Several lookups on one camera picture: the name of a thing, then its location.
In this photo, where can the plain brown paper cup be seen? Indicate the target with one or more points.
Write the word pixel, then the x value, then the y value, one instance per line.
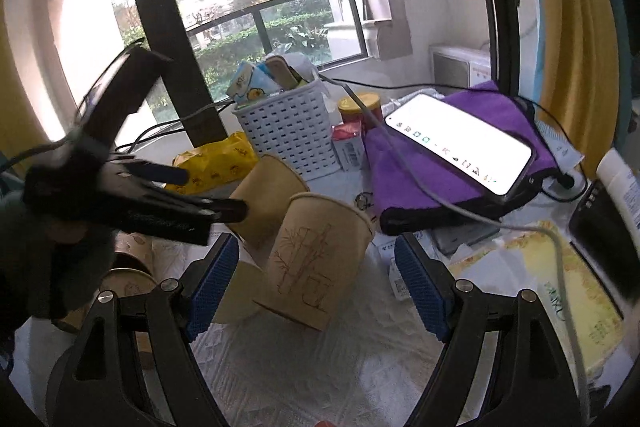
pixel 267 191

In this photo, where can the white tube bottle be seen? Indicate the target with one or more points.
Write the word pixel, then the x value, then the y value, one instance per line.
pixel 622 186

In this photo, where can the yellow green tissue pack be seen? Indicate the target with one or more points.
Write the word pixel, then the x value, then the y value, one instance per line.
pixel 527 260

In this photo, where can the yellow wipes pack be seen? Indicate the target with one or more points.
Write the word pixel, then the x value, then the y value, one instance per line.
pixel 215 164

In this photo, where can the white inside paper cup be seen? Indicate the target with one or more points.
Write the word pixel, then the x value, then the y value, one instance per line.
pixel 238 301

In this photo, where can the small red white box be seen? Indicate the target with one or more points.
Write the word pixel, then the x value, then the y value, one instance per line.
pixel 347 141

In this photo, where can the yellow curtain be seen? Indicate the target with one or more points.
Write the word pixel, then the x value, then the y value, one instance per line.
pixel 581 86

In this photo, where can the brown paper cup lying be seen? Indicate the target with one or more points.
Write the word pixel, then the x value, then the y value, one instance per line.
pixel 130 275

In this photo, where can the yellow lid jar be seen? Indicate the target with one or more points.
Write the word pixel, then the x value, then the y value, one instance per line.
pixel 351 111

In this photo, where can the black window frame post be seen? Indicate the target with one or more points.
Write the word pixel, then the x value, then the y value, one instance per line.
pixel 184 81

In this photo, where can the black balcony railing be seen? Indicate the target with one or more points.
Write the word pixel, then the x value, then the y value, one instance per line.
pixel 329 32

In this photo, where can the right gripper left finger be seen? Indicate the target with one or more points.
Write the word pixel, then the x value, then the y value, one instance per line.
pixel 99 381

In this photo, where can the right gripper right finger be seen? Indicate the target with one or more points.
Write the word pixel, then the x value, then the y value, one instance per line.
pixel 530 383

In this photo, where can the smartphone with lit screen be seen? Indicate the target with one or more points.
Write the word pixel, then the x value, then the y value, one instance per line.
pixel 485 154

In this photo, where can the white air conditioner unit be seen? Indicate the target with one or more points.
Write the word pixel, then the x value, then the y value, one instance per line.
pixel 456 66

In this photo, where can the white plastic basket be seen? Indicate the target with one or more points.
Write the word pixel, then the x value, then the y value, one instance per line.
pixel 295 126

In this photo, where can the blue snack packet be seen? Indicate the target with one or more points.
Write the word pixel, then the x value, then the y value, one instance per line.
pixel 252 82

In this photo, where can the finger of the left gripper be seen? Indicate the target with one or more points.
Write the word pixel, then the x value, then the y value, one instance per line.
pixel 151 171
pixel 151 211

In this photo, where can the bamboo print paper cup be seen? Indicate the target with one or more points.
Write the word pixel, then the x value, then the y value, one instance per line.
pixel 314 260

